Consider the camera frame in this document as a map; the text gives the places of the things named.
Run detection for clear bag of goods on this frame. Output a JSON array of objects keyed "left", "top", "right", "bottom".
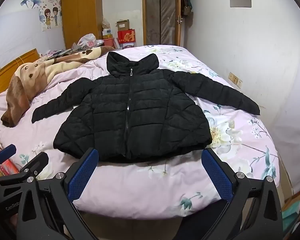
[{"left": 102, "top": 19, "right": 112, "bottom": 37}]

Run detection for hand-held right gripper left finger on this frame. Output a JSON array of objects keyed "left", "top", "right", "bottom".
[{"left": 16, "top": 147, "right": 100, "bottom": 240}]

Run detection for wooden crate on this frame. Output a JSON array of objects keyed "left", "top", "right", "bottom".
[{"left": 281, "top": 187, "right": 300, "bottom": 233}]

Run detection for brown dog print blanket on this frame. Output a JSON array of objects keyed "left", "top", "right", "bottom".
[{"left": 0, "top": 45, "right": 115, "bottom": 128}]

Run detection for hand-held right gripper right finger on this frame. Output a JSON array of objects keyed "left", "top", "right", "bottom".
[{"left": 201, "top": 147, "right": 283, "bottom": 240}]

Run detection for red gift box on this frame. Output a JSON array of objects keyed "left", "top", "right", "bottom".
[{"left": 117, "top": 29, "right": 136, "bottom": 44}]

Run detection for cardboard box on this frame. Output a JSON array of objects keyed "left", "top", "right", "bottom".
[{"left": 116, "top": 19, "right": 130, "bottom": 32}]

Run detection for cartoon couple wall sticker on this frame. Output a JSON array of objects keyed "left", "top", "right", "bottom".
[{"left": 39, "top": 6, "right": 62, "bottom": 32}]

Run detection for blue flower wall sticker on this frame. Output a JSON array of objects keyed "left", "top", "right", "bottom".
[{"left": 20, "top": 0, "right": 44, "bottom": 9}]

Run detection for wooden framed door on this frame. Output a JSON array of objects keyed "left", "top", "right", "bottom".
[{"left": 141, "top": 0, "right": 183, "bottom": 47}]

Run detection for hanging bags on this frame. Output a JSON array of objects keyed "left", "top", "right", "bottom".
[{"left": 180, "top": 0, "right": 193, "bottom": 18}]

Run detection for wooden headboard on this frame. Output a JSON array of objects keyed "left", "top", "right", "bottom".
[{"left": 0, "top": 48, "right": 39, "bottom": 97}]

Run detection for pink floral bed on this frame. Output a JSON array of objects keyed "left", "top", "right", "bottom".
[{"left": 0, "top": 44, "right": 282, "bottom": 220}]

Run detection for black puffer jacket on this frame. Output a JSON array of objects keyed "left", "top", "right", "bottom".
[{"left": 31, "top": 51, "right": 262, "bottom": 163}]

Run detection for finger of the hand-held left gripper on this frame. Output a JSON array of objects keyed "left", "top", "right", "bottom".
[
  {"left": 15, "top": 151, "right": 50, "bottom": 179},
  {"left": 0, "top": 144, "right": 17, "bottom": 171}
]

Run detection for red packet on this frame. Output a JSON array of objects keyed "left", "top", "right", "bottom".
[{"left": 0, "top": 147, "right": 23, "bottom": 178}]

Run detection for wooden wardrobe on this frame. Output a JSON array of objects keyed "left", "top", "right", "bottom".
[{"left": 61, "top": 0, "right": 103, "bottom": 50}]

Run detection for white plastic bag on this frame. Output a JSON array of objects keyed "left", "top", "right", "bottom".
[{"left": 72, "top": 33, "right": 97, "bottom": 50}]

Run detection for pink patterned cloth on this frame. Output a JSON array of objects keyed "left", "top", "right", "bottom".
[{"left": 39, "top": 49, "right": 73, "bottom": 60}]

